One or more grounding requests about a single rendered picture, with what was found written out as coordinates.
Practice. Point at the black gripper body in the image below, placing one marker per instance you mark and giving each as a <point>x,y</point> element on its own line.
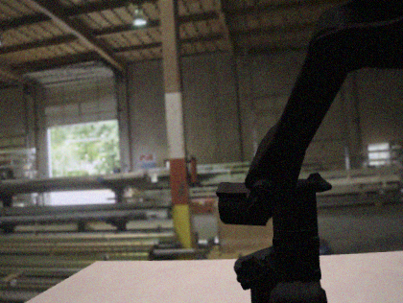
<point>300,255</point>

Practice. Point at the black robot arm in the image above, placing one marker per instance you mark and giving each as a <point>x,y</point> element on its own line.
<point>348,37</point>

